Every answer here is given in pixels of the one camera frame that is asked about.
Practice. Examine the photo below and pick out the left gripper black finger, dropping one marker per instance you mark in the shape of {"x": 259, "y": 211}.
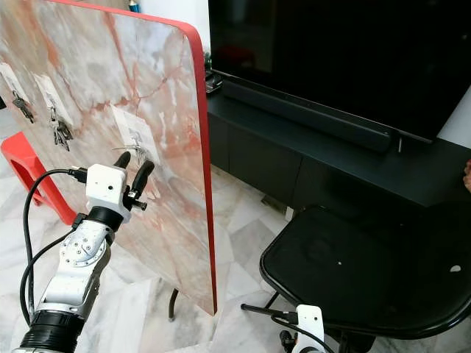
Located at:
{"x": 122, "y": 159}
{"x": 143, "y": 178}

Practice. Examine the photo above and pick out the silver key bunch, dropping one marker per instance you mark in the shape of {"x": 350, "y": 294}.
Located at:
{"x": 142, "y": 153}

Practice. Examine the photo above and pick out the pink marble board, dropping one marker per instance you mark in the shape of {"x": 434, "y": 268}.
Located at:
{"x": 118, "y": 73}

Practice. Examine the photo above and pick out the black folding chair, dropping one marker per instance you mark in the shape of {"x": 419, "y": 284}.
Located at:
{"x": 360, "y": 272}

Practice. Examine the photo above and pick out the red plastic stool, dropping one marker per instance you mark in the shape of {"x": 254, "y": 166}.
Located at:
{"x": 18, "y": 151}

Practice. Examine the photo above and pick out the black metal table leg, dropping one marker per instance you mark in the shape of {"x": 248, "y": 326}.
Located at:
{"x": 174, "y": 305}

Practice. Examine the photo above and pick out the dark key bunch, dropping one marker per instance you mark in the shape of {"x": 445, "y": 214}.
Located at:
{"x": 25, "y": 109}

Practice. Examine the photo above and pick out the black television cabinet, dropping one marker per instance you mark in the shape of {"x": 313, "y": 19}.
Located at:
{"x": 265, "y": 162}

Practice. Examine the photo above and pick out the black soundbar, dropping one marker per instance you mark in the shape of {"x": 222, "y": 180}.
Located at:
{"x": 309, "y": 114}

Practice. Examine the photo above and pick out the black television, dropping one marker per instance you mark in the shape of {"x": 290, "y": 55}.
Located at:
{"x": 338, "y": 59}

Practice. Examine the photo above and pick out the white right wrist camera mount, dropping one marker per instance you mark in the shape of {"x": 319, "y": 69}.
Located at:
{"x": 310, "y": 323}

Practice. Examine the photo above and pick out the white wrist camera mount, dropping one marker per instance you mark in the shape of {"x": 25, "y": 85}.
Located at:
{"x": 107, "y": 190}
{"x": 310, "y": 323}

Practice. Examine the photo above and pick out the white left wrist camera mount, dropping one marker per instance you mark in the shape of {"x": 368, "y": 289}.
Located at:
{"x": 107, "y": 190}

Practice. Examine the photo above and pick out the white taped wall hook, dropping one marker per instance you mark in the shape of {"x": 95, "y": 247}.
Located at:
{"x": 9, "y": 79}
{"x": 50, "y": 94}
{"x": 134, "y": 129}

